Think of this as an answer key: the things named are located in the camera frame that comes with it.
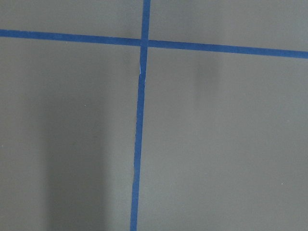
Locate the blue tape strip crosswise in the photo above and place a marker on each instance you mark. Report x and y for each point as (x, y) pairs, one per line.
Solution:
(152, 43)

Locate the blue tape strip lengthwise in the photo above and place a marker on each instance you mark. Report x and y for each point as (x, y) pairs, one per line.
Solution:
(139, 115)

